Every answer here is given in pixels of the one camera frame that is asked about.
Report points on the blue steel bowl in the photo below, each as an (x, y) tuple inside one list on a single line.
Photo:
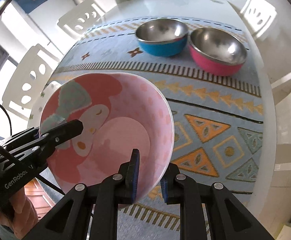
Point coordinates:
[(160, 50)]

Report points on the white hexagonal floral plate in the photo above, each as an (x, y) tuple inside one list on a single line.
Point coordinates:
[(44, 93)]

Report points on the person's left hand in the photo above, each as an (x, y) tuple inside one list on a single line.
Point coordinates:
[(20, 210)]

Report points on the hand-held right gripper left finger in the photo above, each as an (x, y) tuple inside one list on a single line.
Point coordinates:
[(135, 175)]

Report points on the pink ceramic bowl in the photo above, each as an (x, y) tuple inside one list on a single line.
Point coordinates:
[(125, 130)]

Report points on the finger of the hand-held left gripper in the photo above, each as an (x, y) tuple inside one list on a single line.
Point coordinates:
[(23, 137), (65, 130)]

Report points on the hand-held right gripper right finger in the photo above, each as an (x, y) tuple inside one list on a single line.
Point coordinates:
[(164, 188)]

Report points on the patterned table mat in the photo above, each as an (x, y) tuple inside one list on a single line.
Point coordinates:
[(210, 120)]

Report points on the pink steel bowl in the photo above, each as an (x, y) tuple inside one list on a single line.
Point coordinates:
[(210, 65)]

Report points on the white dining chair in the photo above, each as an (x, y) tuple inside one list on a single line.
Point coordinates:
[(290, 100), (30, 80), (258, 10), (83, 17)]

